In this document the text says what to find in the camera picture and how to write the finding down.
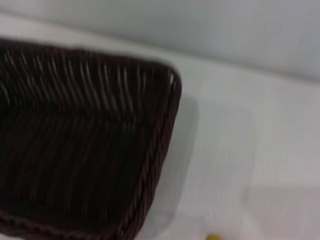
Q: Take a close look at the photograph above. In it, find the dark brown woven basket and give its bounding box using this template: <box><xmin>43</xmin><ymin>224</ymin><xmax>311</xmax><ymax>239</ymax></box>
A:
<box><xmin>0</xmin><ymin>37</ymin><xmax>183</xmax><ymax>240</ymax></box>

